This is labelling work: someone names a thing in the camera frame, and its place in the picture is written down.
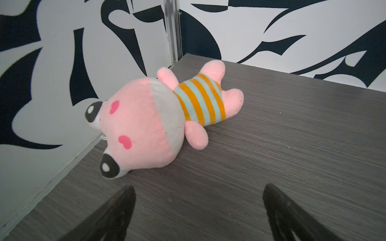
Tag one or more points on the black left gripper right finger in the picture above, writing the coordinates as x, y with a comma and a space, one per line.
289, 222

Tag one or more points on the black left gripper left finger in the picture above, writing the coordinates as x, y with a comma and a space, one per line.
109, 222

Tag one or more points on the pink plush pig toy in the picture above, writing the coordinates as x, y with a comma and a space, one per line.
146, 122

